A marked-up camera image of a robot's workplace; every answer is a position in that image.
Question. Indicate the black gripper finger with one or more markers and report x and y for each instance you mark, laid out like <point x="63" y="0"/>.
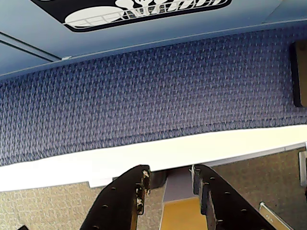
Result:
<point x="115" y="203"/>
<point x="230" y="203"/>

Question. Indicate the dark rectangular flat object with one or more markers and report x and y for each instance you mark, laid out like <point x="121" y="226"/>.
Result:
<point x="299" y="74"/>

